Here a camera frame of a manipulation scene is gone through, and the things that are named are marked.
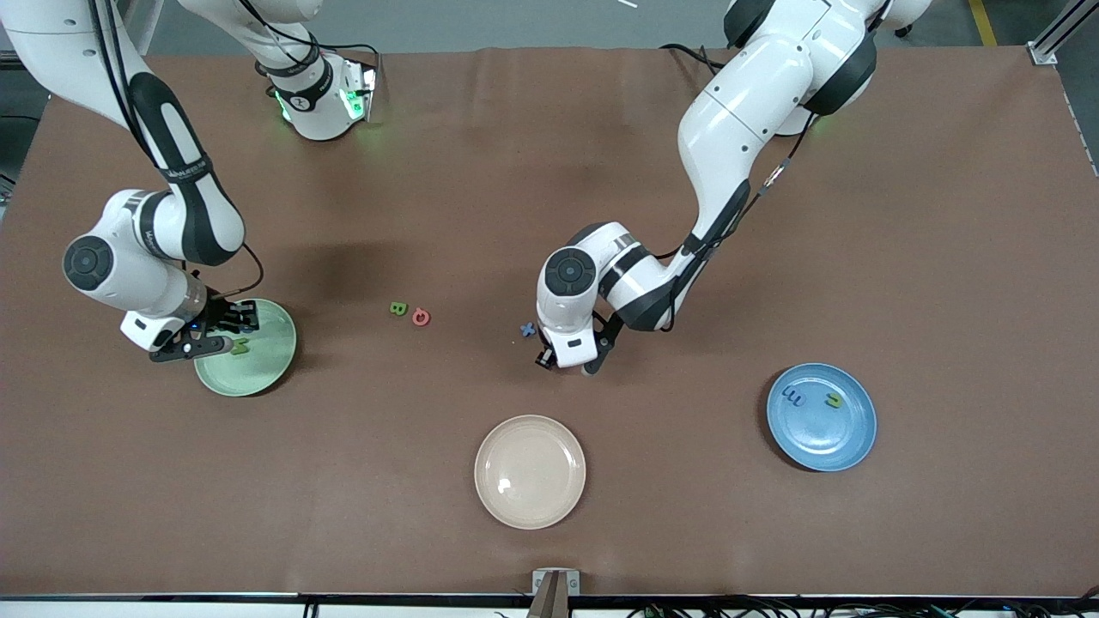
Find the light green plate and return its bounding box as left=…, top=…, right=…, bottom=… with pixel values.
left=194, top=298, right=298, bottom=398

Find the beige plate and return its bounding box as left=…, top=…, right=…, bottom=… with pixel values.
left=474, top=415, right=587, bottom=530

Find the brown table cover sheet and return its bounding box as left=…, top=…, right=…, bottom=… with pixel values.
left=0, top=45, right=1099, bottom=597

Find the blue plate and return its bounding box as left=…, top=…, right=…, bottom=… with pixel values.
left=766, top=362, right=878, bottom=473

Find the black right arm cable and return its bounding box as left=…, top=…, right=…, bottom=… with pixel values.
left=86, top=0, right=264, bottom=301

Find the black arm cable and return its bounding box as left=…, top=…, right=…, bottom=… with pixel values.
left=86, top=0, right=264, bottom=301
left=670, top=112, right=825, bottom=258

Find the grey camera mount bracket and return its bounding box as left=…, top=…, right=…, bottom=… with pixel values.
left=531, top=568, right=581, bottom=618

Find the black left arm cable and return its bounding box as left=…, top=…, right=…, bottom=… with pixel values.
left=670, top=112, right=825, bottom=258

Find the black right base cable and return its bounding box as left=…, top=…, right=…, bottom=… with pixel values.
left=258, top=0, right=380, bottom=95

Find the black base cable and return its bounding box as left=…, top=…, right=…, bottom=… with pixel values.
left=659, top=41, right=718, bottom=74
left=258, top=0, right=380, bottom=95

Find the black left base cable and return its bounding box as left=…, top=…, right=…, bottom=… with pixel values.
left=659, top=41, right=718, bottom=74

